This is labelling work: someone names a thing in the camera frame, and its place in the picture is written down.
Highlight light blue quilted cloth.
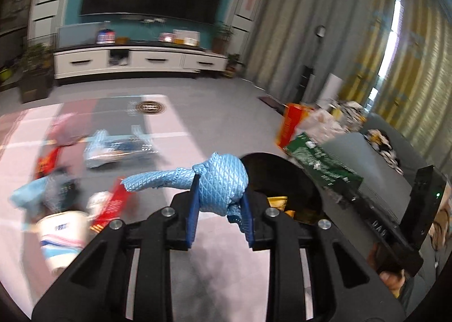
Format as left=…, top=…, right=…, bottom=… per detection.
left=123, top=152, right=248, bottom=231

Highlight dark green snack bag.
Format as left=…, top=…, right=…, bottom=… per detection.
left=283, top=133, right=363, bottom=200

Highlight black round trash bin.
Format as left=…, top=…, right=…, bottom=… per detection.
left=241, top=153, right=324, bottom=225

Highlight person right hand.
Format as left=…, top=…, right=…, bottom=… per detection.
left=367, top=243, right=414, bottom=301

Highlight yellow snack bag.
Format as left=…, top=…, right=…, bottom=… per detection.
left=267, top=196, right=295, bottom=218

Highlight red cardboard box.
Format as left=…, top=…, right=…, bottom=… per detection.
left=90, top=177, right=132, bottom=233

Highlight blue silver foil wrapper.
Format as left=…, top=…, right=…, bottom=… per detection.
left=84, top=125, right=158, bottom=169

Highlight round brown floor drain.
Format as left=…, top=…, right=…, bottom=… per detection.
left=135, top=101, right=166, bottom=114

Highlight red gift bag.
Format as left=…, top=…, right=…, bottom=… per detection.
left=276, top=103, right=313, bottom=149

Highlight pink grey floor mat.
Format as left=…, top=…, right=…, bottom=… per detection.
left=0, top=94, right=277, bottom=322

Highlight white paper cup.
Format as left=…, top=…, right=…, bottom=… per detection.
left=36, top=210, right=89, bottom=275

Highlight potted plant by cabinet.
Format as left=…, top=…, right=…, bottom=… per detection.
left=223, top=54, right=243, bottom=79

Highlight white tv cabinet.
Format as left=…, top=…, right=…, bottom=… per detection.
left=54, top=46, right=227, bottom=80

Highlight white boxes on cabinet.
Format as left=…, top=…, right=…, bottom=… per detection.
left=158, top=29, right=200, bottom=46

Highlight potted plant on cabinet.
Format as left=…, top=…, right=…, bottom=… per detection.
left=211, top=23, right=233, bottom=55

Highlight blue red box on cabinet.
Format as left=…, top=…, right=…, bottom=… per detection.
left=97, top=28, right=116, bottom=45

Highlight green plants left of cabinet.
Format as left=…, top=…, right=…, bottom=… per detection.
left=18, top=42, right=55, bottom=104

